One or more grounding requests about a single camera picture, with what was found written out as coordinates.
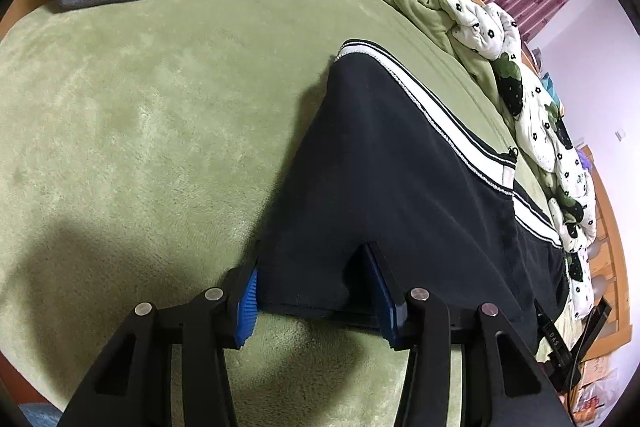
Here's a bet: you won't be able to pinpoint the green fleece blanket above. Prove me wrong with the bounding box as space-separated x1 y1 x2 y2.
0 0 576 427

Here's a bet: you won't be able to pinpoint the wooden bed frame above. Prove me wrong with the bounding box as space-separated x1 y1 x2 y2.
0 0 631 358

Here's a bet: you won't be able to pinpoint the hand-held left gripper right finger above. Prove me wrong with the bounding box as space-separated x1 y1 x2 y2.
357 243 576 427

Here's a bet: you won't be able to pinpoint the white floral quilt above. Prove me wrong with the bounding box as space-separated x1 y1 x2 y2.
332 0 598 320

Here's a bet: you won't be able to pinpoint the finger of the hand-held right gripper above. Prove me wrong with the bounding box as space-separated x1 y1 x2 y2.
535 299 568 360

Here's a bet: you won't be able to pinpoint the black white-striped pants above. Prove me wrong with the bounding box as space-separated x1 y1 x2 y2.
255 38 571 365

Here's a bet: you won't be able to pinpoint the blue cloth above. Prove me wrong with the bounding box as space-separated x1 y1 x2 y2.
20 402 68 427

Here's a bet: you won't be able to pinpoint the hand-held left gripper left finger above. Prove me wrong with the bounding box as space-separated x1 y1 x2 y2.
55 252 263 427

